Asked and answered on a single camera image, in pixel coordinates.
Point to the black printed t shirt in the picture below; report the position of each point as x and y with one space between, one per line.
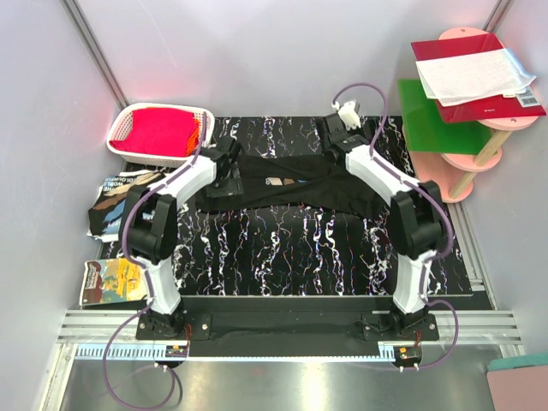
310 180
105 215

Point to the white plastic laundry basket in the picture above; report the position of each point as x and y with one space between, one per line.
122 125

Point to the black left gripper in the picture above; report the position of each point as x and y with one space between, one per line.
225 183

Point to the folded black printed t shirt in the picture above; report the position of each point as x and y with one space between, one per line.
105 215

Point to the green plastic sheet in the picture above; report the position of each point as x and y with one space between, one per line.
425 130

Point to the pink round tiered shelf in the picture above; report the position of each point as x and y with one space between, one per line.
454 173

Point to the teal board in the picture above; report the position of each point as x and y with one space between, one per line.
516 362

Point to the pink board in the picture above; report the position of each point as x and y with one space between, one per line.
519 389

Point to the aluminium rail frame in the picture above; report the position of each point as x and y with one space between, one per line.
100 364

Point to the pink folded t shirt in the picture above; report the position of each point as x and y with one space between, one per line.
158 132

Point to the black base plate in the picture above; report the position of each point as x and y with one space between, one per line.
288 328

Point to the illustrated book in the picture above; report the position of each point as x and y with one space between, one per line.
108 281

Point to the orange folded t shirt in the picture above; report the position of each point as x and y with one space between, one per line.
193 139

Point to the red plastic sheet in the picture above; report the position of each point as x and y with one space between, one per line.
468 41

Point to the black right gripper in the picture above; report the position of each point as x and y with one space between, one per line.
332 128

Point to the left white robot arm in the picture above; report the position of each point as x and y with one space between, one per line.
148 231

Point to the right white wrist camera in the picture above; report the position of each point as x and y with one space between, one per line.
348 113

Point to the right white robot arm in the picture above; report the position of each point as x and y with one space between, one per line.
418 226

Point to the white mesh bag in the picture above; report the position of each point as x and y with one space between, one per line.
458 80

